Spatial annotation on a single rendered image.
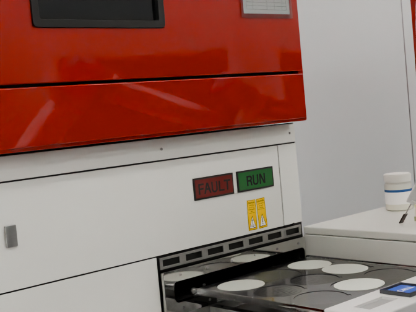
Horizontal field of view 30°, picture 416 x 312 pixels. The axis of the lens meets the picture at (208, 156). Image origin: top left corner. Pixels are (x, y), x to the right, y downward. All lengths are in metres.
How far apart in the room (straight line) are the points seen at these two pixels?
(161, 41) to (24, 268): 0.52
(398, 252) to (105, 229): 0.65
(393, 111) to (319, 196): 0.84
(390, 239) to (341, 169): 2.65
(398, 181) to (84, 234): 0.89
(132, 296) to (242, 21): 0.64
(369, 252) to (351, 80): 2.76
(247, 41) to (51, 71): 0.50
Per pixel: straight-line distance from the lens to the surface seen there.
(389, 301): 1.22
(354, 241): 1.83
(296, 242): 1.89
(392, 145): 4.79
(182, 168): 1.66
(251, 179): 1.79
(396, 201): 2.07
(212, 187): 1.71
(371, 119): 4.62
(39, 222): 1.47
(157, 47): 1.57
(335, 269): 1.72
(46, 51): 1.43
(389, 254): 1.78
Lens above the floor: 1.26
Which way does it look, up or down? 3 degrees down
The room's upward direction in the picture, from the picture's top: 5 degrees counter-clockwise
